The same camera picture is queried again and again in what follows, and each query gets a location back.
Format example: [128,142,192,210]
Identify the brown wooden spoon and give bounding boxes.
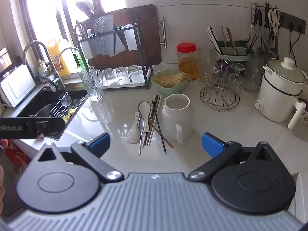
[147,117,174,149]

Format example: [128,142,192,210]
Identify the large clear glass mug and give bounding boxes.
[244,54,264,92]

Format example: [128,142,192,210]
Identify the brown wooden cutting board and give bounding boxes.
[79,4,167,66]

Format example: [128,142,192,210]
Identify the black power cable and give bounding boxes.
[292,30,304,53]
[289,28,295,59]

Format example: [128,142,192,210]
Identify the white chopstick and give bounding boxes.
[146,95,163,147]

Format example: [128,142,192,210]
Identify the black metal dish rack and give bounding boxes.
[75,7,148,89]

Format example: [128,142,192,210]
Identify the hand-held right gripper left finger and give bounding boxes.
[30,132,124,184]

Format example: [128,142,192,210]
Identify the black-handled knife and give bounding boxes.
[75,1,93,17]

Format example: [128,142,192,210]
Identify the row of black-handled kitchen utensils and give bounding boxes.
[250,7,277,58]

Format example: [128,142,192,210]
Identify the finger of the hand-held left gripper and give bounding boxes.
[36,117,66,135]

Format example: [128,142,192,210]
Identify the short steel faucet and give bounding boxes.
[57,47,83,73]

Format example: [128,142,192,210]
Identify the metal hook rail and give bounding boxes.
[254,2,280,11]

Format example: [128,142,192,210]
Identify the small white bottle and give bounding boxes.
[37,60,47,75]

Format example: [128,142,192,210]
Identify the bundle of mixed chopsticks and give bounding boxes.
[206,25,241,54]

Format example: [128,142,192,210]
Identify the black wall outlet strip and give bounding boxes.
[279,12,307,33]

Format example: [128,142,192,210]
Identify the red box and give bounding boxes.
[3,141,30,165]

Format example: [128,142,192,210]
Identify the upturned drinking glasses on tray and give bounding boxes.
[100,65,153,89]

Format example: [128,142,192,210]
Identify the white countertop appliance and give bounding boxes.
[0,64,36,108]

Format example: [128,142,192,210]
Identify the small glass goblet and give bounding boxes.
[58,92,72,107]

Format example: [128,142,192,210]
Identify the white-handled scissors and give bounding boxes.
[268,9,281,36]

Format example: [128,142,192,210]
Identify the steel spoon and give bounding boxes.
[137,100,148,156]

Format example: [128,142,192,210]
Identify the red-lidded plastic jar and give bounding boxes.
[176,43,200,81]

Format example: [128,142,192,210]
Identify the textured glass mug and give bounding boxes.
[79,66,104,102]

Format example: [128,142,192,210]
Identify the black chopstick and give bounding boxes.
[151,99,167,153]
[150,95,160,126]

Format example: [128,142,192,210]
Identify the dried noodle bundle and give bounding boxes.
[154,72,189,88]

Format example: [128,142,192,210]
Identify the white electric cooker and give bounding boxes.
[255,57,307,129]

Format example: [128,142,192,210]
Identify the white cutting board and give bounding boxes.
[125,24,140,51]

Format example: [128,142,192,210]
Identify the yellow cloth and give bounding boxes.
[61,108,78,122]

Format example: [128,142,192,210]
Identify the wooden chopstick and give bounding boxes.
[143,96,158,148]

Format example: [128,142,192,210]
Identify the green pot lid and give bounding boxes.
[268,57,306,87]

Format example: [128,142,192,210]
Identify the dark cooking pot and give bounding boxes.
[34,103,63,136]

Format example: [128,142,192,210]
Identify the metal wire cup rack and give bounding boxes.
[200,60,241,111]

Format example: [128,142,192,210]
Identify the brown-handled knife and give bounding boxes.
[93,0,104,15]

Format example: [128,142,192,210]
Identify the set of cut glass cups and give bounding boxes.
[201,61,243,90]

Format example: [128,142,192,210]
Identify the white ceramic jar with handle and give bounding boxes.
[162,94,194,144]

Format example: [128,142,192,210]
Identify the tall steel faucet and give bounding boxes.
[22,40,66,92]

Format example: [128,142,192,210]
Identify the plain white ceramic spoon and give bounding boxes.
[127,112,141,144]

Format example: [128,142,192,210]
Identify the bundle of dark metal utensils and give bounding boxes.
[248,32,260,52]

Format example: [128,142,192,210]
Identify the yellow oil jug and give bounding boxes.
[47,38,78,77]

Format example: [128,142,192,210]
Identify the black sink drain rack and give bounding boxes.
[48,99,81,118]

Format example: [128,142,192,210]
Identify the green bottle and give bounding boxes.
[74,50,85,68]

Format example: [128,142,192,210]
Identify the grey cutting board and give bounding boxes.
[113,29,127,53]

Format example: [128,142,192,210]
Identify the purple lid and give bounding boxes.
[216,60,229,71]

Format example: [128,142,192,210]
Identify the black sink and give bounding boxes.
[18,90,88,141]

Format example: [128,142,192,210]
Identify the black-rimmed white spoon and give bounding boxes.
[139,101,152,135]

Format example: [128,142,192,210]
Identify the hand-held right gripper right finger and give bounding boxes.
[188,132,281,181]

